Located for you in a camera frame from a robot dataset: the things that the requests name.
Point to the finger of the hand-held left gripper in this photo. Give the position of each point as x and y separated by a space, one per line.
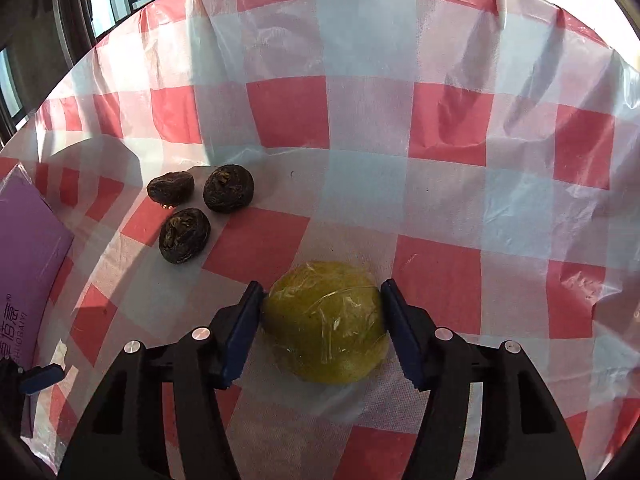
42 379

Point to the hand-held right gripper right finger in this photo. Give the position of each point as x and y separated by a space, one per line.
405 340

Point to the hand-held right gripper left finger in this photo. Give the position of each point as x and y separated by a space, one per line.
240 340

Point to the green round fruit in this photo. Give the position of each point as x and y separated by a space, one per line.
325 322

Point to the dark dried fruit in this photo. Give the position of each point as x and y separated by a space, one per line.
170 188
229 187
184 236

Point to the purple box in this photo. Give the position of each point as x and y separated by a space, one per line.
30 255

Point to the dark window frame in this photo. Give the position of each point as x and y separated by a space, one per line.
60 25

